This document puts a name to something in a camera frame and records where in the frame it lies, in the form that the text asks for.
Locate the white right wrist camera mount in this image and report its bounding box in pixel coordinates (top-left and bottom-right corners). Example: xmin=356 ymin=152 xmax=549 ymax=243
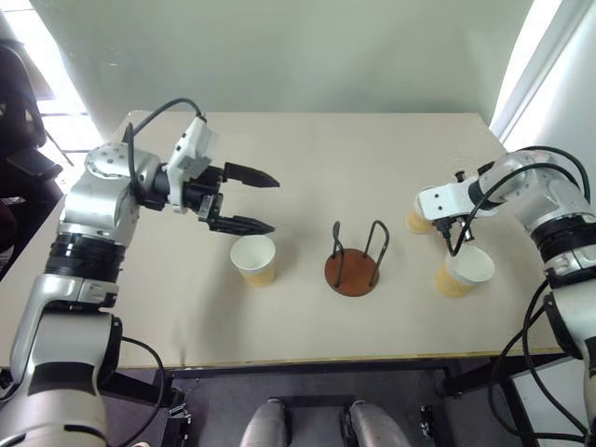
xmin=417 ymin=183 xmax=472 ymax=221

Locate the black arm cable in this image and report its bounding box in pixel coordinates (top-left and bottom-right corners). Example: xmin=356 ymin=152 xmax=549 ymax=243
xmin=445 ymin=146 xmax=591 ymax=257
xmin=122 ymin=97 xmax=207 ymax=202

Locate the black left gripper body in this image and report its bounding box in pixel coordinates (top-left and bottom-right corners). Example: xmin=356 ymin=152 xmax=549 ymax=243
xmin=183 ymin=164 xmax=229 ymax=230

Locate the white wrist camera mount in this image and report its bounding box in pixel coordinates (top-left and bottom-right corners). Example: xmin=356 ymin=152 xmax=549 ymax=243
xmin=166 ymin=115 xmax=219 ymax=214
xmin=417 ymin=183 xmax=472 ymax=221

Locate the paper cup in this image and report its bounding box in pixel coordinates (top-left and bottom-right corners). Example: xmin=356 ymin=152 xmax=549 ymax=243
xmin=404 ymin=204 xmax=438 ymax=236
xmin=229 ymin=235 xmax=278 ymax=288
xmin=434 ymin=245 xmax=495 ymax=299

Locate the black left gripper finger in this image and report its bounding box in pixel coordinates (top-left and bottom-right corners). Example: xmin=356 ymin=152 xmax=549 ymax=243
xmin=224 ymin=162 xmax=281 ymax=189
xmin=209 ymin=214 xmax=277 ymax=236

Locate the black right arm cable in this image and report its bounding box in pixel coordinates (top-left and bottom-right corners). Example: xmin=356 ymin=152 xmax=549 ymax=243
xmin=445 ymin=146 xmax=591 ymax=257

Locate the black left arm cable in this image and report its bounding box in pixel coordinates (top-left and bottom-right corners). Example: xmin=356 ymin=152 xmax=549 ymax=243
xmin=122 ymin=97 xmax=207 ymax=202

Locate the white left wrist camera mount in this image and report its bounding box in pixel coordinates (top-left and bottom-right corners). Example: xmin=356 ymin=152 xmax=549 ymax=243
xmin=166 ymin=115 xmax=219 ymax=214

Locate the silver rounded robot leg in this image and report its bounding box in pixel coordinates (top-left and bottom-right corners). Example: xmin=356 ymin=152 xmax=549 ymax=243
xmin=238 ymin=400 xmax=288 ymax=447
xmin=348 ymin=400 xmax=412 ymax=447

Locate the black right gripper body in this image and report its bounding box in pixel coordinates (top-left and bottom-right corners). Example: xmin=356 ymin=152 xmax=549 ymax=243
xmin=434 ymin=215 xmax=477 ymax=244

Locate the black office chair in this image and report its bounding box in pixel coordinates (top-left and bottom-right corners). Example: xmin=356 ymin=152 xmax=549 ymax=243
xmin=0 ymin=38 xmax=64 ymax=280

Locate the wire cup holder wooden base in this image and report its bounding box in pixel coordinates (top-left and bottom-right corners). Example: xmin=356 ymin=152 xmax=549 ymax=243
xmin=324 ymin=220 xmax=391 ymax=297

